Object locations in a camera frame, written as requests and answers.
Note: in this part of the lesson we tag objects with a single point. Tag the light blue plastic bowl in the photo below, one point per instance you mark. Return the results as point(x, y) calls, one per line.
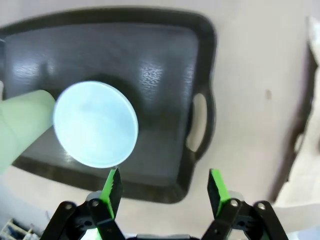
point(97, 125)

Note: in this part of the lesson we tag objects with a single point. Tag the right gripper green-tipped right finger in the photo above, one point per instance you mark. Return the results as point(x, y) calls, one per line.
point(220, 200)

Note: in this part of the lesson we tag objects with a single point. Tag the white grid rack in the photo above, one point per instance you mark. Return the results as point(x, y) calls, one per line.
point(17, 228)

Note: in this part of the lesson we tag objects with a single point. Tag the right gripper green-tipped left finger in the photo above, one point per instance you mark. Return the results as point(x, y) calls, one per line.
point(110, 200)

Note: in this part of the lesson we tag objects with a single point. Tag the light green plastic cup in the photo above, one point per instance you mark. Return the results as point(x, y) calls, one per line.
point(22, 125)

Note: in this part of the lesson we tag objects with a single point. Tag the dark brown tray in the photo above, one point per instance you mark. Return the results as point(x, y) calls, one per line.
point(300, 112)
point(155, 50)

